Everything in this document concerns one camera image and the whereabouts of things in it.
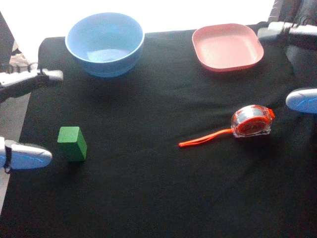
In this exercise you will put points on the pink square plate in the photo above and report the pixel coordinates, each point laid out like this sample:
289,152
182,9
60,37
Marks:
226,47

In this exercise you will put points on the black table cloth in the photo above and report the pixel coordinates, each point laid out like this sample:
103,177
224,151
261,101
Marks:
148,186

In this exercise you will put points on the grey background curtain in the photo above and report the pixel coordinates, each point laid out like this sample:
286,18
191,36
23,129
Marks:
292,10

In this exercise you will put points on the blue bowl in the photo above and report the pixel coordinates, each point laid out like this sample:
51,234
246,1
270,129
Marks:
104,44

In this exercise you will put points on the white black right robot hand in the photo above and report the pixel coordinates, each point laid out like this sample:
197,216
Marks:
302,100

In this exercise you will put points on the dark background stand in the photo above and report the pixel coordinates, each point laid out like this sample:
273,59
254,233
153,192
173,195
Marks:
5,39

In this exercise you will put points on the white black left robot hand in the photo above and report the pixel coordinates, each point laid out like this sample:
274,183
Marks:
24,157

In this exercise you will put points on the green wooden block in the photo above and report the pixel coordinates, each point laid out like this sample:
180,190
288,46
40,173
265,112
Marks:
73,145

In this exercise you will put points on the clear orange tape measure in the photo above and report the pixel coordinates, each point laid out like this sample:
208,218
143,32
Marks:
251,121

